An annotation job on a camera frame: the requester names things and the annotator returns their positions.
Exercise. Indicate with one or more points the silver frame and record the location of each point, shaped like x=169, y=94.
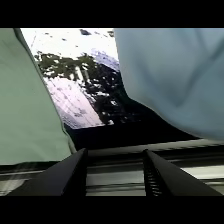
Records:
x=116, y=180

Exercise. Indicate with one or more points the light blue garment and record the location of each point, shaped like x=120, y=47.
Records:
x=173, y=73

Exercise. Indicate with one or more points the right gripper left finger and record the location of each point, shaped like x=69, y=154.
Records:
x=63, y=178

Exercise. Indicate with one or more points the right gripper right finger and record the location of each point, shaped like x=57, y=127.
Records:
x=173, y=181

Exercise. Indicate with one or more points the pale green T-shirt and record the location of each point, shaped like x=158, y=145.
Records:
x=26, y=110

